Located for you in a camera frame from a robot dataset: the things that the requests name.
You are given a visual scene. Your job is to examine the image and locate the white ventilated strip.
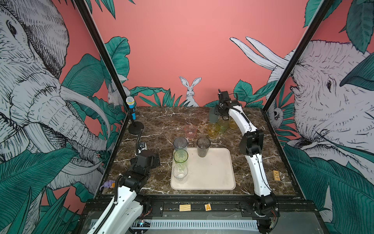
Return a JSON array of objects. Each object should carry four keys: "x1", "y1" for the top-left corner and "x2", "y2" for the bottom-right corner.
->
[{"x1": 131, "y1": 219, "x2": 259, "y2": 231}]

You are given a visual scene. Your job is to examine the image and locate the short yellow glass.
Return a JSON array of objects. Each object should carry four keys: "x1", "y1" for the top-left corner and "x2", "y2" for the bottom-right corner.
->
[{"x1": 207, "y1": 123, "x2": 220, "y2": 138}]

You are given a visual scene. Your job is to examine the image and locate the right black frame post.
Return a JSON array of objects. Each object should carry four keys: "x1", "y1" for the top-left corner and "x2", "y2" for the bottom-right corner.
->
[{"x1": 262, "y1": 0, "x2": 334, "y2": 112}]

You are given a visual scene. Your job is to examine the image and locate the orange letter A tag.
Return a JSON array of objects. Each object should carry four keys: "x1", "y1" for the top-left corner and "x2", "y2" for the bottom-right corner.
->
[{"x1": 205, "y1": 204, "x2": 212, "y2": 211}]

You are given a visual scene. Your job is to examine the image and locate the pink short glass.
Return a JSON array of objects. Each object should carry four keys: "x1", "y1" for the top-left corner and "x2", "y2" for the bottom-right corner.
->
[{"x1": 184, "y1": 124, "x2": 197, "y2": 140}]

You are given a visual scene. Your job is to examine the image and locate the frosted teal textured glass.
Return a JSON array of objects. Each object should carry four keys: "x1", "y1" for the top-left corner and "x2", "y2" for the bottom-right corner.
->
[{"x1": 209, "y1": 107, "x2": 220, "y2": 123}]

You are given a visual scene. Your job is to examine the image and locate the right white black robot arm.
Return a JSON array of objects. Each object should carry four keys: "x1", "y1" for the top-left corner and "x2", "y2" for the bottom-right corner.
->
[{"x1": 214, "y1": 90, "x2": 277, "y2": 217}]

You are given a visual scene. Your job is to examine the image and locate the left black frame post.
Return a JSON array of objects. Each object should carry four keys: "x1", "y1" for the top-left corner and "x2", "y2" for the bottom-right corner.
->
[{"x1": 74, "y1": 0, "x2": 127, "y2": 105}]

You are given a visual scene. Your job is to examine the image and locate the microphone on black stand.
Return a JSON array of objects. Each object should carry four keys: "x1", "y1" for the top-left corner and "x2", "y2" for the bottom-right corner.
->
[{"x1": 126, "y1": 96, "x2": 144, "y2": 135}]

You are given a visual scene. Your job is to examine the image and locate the dark grey tall glass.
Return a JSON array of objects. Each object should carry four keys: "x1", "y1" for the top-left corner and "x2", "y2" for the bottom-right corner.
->
[{"x1": 197, "y1": 137, "x2": 211, "y2": 158}]

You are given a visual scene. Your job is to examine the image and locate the tall yellow glass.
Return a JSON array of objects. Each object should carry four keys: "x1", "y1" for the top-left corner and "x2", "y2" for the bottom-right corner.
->
[{"x1": 229, "y1": 119, "x2": 238, "y2": 130}]

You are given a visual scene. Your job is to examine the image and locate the clear faceted glass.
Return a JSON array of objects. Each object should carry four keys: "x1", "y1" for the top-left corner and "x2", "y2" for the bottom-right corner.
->
[{"x1": 172, "y1": 163, "x2": 189, "y2": 180}]

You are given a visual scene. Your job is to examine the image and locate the purple toy figure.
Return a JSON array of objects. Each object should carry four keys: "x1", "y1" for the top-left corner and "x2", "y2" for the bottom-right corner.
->
[{"x1": 99, "y1": 180, "x2": 116, "y2": 191}]

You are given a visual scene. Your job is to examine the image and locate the light green tall glass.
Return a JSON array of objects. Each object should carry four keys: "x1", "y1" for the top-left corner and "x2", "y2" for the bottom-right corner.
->
[{"x1": 173, "y1": 149, "x2": 189, "y2": 170}]

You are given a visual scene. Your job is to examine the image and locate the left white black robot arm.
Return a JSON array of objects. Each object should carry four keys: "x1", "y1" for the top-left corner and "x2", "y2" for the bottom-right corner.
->
[{"x1": 88, "y1": 150, "x2": 160, "y2": 234}]

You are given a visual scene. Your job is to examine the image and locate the wooden block on rail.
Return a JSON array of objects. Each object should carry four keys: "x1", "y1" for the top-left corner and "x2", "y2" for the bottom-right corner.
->
[{"x1": 179, "y1": 204, "x2": 191, "y2": 212}]

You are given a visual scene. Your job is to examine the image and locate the short green glass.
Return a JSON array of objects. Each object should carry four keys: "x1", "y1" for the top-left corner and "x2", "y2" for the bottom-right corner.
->
[{"x1": 217, "y1": 118, "x2": 229, "y2": 134}]

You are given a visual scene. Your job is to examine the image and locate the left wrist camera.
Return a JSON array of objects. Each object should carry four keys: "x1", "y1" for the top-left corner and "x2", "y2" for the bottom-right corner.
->
[{"x1": 138, "y1": 141, "x2": 148, "y2": 152}]

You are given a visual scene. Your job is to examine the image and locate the blue tall plastic glass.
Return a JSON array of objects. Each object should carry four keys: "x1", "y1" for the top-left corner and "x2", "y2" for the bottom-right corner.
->
[{"x1": 173, "y1": 137, "x2": 189, "y2": 151}]

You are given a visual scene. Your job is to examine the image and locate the black frame post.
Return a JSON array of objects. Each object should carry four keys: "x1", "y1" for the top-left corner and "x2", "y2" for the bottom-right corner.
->
[
  {"x1": 262, "y1": 0, "x2": 334, "y2": 112},
  {"x1": 74, "y1": 0, "x2": 127, "y2": 105}
]

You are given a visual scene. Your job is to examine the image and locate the black front rail base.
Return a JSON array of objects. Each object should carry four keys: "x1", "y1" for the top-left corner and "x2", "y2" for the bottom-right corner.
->
[{"x1": 72, "y1": 192, "x2": 329, "y2": 234}]

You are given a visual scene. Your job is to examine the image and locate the beige plastic tray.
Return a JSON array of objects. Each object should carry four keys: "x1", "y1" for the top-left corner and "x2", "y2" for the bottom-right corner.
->
[{"x1": 170, "y1": 148, "x2": 236, "y2": 191}]

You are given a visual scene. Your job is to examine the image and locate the small wooden block on table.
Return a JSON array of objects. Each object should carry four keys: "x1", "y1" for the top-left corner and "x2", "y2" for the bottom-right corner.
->
[{"x1": 273, "y1": 170, "x2": 281, "y2": 181}]

